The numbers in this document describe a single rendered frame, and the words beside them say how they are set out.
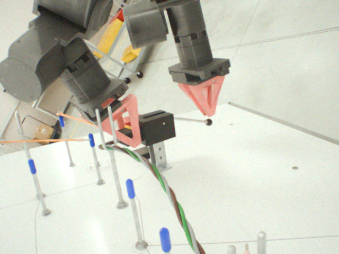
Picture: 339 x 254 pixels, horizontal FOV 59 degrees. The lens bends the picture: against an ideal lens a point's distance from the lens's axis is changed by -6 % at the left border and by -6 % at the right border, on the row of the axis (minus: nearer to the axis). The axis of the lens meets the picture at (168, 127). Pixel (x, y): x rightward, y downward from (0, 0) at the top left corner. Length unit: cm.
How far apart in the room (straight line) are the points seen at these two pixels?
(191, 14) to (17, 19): 821
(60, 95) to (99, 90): 810
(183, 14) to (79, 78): 19
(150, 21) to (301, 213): 35
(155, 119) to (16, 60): 23
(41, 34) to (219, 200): 30
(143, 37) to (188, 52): 8
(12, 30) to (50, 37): 821
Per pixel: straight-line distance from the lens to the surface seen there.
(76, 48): 43
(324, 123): 180
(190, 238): 22
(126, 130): 49
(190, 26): 51
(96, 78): 43
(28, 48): 36
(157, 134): 50
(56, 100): 852
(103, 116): 42
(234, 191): 45
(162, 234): 24
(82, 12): 38
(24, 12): 869
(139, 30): 50
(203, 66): 52
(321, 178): 49
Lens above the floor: 135
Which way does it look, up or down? 27 degrees down
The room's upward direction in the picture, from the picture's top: 60 degrees counter-clockwise
